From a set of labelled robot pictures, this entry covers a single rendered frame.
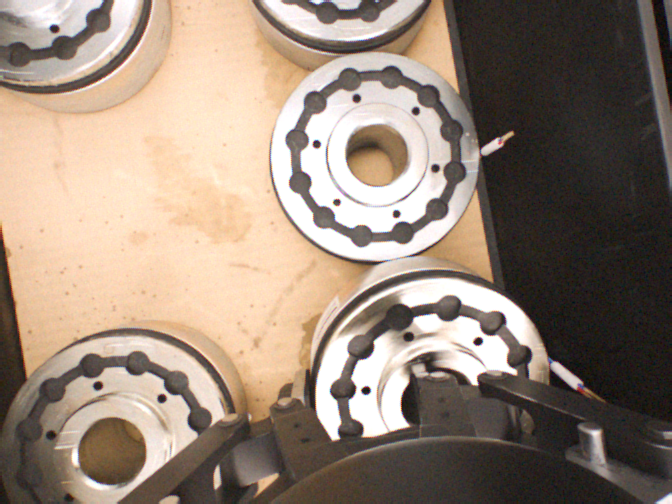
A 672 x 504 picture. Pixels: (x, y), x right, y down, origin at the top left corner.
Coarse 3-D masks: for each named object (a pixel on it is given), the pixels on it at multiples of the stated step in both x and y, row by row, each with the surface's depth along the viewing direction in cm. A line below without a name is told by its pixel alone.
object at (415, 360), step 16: (416, 352) 14; (432, 352) 14; (448, 352) 14; (464, 352) 14; (400, 368) 14; (416, 368) 14; (432, 368) 14; (448, 368) 14; (464, 368) 14; (480, 368) 14; (384, 384) 14; (400, 384) 14; (384, 400) 14; (400, 400) 14; (384, 416) 14; (400, 416) 14
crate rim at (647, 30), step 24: (624, 0) 11; (648, 0) 10; (624, 24) 11; (648, 24) 10; (648, 48) 10; (648, 72) 10; (648, 96) 10; (648, 120) 11; (648, 144) 11; (648, 168) 11
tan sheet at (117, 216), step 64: (192, 0) 20; (192, 64) 20; (256, 64) 20; (448, 64) 20; (0, 128) 19; (64, 128) 19; (128, 128) 19; (192, 128) 20; (256, 128) 20; (0, 192) 19; (64, 192) 19; (128, 192) 19; (192, 192) 20; (256, 192) 20; (64, 256) 19; (128, 256) 19; (192, 256) 19; (256, 256) 20; (320, 256) 20; (448, 256) 20; (64, 320) 19; (128, 320) 19; (192, 320) 19; (256, 320) 20; (256, 384) 20
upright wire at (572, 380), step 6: (552, 366) 15; (558, 366) 15; (558, 372) 15; (564, 372) 15; (564, 378) 14; (570, 378) 14; (576, 378) 14; (570, 384) 14; (576, 384) 14; (582, 384) 14; (582, 390) 14; (588, 390) 13; (588, 396) 13; (594, 396) 13
